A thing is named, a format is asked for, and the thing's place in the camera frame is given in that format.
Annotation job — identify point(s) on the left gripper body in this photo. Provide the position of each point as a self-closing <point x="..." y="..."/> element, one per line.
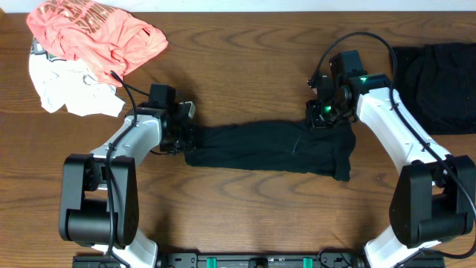
<point x="181" y="138"/>

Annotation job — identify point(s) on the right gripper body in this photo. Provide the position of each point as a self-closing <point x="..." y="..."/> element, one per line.
<point x="323" y="115"/>

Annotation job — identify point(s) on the black t-shirt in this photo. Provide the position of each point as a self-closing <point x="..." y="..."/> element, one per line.
<point x="276" y="146"/>

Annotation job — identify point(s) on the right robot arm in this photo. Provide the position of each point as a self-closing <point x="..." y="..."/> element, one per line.
<point x="434" y="199"/>

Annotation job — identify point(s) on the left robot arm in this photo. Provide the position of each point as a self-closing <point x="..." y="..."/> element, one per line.
<point x="99" y="200"/>

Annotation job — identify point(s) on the folded black garment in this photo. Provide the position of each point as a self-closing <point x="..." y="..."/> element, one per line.
<point x="436" y="83"/>

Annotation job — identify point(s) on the orange t-shirt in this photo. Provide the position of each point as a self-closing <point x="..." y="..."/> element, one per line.
<point x="106" y="38"/>

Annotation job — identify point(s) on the white t-shirt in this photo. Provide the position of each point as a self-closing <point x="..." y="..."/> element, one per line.
<point x="70" y="84"/>

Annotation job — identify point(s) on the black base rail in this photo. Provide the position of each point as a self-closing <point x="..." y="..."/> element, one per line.
<point x="328" y="259"/>

